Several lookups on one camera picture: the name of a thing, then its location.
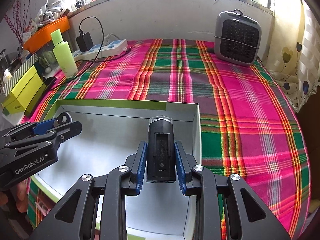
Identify black rectangular battery charger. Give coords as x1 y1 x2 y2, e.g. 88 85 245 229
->
146 116 176 183

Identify black round three-button device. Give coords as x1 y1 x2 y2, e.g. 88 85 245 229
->
54 112 72 127

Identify black charging cable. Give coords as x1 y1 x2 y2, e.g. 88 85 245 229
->
49 16 132 91

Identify orange storage bin lid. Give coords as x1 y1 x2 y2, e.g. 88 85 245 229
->
23 16 70 53

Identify red berry branches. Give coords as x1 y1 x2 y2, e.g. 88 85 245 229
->
4 0 31 46

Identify green lotion bottle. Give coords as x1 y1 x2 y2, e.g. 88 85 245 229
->
50 29 78 78

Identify plaid pink green bedspread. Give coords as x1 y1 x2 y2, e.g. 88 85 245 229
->
30 38 311 239

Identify green white cardboard box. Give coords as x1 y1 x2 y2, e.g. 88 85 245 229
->
32 99 202 239

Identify black power adapter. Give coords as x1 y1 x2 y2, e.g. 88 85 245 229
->
76 30 93 52

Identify black smartphone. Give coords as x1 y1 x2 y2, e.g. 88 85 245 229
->
24 77 56 118

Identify white blue power strip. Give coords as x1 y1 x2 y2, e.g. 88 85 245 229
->
73 39 128 61

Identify striped white gift box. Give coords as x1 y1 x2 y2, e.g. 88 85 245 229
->
2 54 39 96

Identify clear plastic storage bin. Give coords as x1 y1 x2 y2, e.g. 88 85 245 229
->
36 47 59 69

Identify person left hand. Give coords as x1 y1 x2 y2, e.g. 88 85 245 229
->
0 180 28 213

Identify grey small space heater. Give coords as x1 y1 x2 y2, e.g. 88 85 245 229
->
214 9 262 67

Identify heart patterned curtain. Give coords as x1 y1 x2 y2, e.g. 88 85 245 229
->
267 0 319 112

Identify yellow green shoe box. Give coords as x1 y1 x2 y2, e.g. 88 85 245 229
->
2 66 44 115

